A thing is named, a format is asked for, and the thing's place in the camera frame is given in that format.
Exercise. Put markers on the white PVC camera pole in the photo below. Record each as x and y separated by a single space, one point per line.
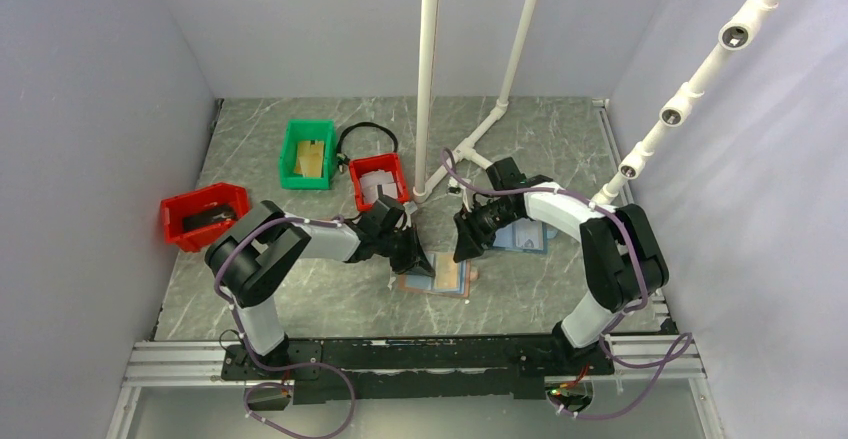
735 35

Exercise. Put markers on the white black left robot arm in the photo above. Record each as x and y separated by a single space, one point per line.
253 257

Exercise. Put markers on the black item in red bin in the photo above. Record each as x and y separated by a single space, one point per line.
214 215

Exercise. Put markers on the tan card holder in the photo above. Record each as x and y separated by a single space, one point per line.
424 284

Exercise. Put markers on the green bin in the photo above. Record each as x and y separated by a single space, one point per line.
301 130

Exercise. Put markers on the yellow cards in green bin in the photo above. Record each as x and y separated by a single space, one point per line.
309 159

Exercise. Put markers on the gold VIP card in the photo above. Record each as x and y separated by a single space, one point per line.
450 276

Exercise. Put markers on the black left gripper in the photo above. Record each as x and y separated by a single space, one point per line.
415 257

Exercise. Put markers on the large red bin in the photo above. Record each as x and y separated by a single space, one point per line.
174 209

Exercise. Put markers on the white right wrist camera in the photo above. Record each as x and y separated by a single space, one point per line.
454 188

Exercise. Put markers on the white cards in red bin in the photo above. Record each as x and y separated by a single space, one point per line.
377 183

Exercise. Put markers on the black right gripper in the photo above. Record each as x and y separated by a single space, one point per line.
470 238

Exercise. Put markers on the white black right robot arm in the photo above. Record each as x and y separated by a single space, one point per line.
623 262

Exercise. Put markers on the white PVC pipe frame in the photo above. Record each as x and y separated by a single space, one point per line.
424 184

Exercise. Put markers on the blue card holder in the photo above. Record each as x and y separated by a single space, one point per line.
525 236

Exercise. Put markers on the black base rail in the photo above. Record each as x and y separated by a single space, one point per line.
521 366

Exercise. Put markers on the small red bin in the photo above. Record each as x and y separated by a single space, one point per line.
388 162

